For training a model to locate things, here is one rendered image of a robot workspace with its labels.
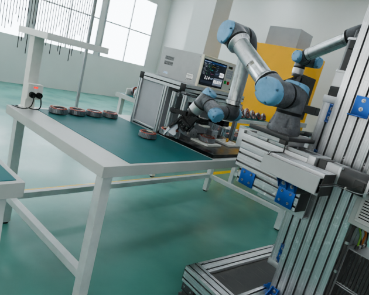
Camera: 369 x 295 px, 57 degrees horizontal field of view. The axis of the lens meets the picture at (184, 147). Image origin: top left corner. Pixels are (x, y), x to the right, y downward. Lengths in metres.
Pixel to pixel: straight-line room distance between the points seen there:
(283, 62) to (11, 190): 5.26
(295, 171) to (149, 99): 1.28
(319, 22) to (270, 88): 6.54
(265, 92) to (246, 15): 7.42
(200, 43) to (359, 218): 5.19
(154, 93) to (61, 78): 6.63
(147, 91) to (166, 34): 8.12
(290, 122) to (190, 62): 0.96
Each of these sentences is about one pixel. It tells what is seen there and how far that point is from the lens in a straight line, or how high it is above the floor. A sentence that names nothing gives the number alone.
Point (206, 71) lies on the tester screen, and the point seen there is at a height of 1.22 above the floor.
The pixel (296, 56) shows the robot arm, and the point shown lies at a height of 1.44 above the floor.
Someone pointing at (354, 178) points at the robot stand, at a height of 0.97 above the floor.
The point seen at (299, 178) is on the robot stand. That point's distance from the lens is 1.39.
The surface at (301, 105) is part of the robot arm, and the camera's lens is 1.61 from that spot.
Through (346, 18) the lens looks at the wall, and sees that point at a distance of 7.82.
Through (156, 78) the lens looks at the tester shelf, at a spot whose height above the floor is 1.10.
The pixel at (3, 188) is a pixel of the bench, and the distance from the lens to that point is 1.15.
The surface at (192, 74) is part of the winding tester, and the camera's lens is 2.29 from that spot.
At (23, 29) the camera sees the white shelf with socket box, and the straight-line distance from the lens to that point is 2.17.
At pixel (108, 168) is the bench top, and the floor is 0.74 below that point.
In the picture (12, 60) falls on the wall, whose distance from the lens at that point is 8.33.
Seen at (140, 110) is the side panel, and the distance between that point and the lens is 2.42.
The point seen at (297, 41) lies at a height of 2.10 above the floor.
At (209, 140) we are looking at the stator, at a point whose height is 0.81.
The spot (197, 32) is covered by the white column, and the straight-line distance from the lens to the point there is 6.48.
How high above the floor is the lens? 1.20
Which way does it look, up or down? 13 degrees down
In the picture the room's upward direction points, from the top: 15 degrees clockwise
